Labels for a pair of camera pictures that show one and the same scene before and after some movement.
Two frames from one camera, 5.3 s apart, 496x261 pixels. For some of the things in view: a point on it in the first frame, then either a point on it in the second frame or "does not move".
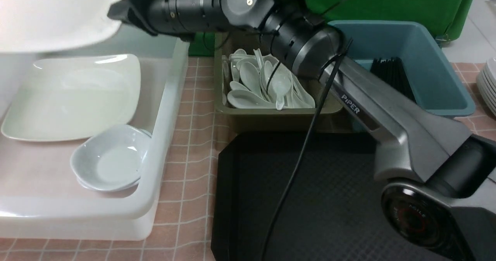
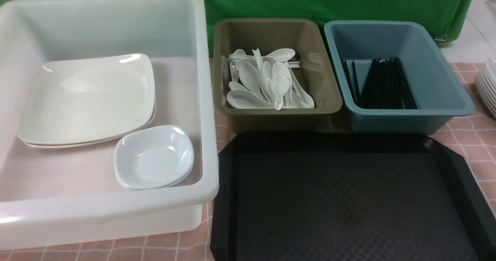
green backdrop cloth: (450, 5) does not move
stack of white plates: (486, 83) does not move
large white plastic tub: (40, 198) to (173, 30)
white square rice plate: (39, 16) to (78, 100)
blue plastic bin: (437, 90) does not move
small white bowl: (108, 158) to (145, 167)
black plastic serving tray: (329, 207) does not move
